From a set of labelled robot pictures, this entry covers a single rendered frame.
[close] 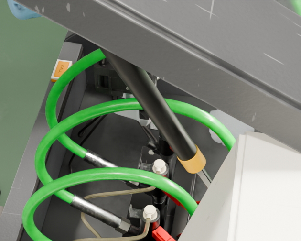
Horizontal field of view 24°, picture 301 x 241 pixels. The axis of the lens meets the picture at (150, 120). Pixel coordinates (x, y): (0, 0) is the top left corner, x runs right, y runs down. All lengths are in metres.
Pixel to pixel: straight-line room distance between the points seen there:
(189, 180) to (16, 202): 0.29
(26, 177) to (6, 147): 1.27
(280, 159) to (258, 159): 0.02
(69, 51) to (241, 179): 0.97
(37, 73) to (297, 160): 2.25
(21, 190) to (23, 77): 1.52
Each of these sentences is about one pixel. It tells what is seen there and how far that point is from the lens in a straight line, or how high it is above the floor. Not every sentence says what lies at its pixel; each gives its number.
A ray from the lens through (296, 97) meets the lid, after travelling 0.46.
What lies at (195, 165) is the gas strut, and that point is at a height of 1.46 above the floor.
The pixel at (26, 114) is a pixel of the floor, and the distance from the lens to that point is 2.57.
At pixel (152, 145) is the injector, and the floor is 1.06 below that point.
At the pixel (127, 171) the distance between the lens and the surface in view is 0.76.
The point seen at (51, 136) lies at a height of 1.26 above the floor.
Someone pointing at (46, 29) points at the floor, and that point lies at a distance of 2.87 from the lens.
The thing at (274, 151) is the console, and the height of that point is 1.55.
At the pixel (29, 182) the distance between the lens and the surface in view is 1.21.
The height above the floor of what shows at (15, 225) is 0.95.
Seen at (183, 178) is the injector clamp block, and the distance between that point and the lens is 1.17.
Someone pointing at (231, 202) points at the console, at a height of 1.55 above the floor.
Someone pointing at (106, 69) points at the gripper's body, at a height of 1.25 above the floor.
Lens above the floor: 1.94
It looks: 50 degrees down
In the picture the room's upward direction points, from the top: straight up
